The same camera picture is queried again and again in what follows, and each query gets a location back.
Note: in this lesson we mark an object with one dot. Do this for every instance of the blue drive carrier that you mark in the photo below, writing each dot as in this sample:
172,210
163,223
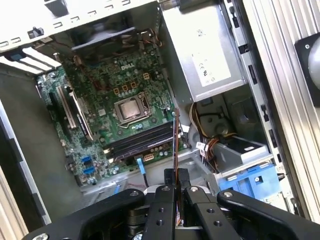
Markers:
250,185

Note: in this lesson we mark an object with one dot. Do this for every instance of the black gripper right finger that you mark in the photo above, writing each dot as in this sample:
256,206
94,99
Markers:
210,220

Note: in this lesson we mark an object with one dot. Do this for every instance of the RAM memory stick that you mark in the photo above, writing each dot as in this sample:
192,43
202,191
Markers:
176,145

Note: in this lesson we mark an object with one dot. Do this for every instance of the silver CPU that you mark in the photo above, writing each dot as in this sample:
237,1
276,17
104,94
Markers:
129,109

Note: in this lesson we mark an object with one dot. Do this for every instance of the grey metal drive cage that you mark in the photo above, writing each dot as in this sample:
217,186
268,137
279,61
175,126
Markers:
232,155

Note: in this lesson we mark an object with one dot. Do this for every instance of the black case fan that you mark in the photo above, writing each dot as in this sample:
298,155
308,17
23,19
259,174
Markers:
105,32

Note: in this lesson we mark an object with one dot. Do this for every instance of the green motherboard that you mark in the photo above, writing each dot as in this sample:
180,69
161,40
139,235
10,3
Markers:
112,75

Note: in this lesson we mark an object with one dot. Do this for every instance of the black PC case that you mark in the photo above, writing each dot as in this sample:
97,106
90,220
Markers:
30,120

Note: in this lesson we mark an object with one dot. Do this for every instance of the metal CPU socket cover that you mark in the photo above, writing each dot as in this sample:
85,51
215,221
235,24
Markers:
135,120

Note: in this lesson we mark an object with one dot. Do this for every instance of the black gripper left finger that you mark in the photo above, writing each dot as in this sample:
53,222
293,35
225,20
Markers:
160,215

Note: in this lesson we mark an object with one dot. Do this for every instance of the grey power supply unit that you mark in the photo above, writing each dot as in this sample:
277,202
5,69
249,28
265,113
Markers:
200,50

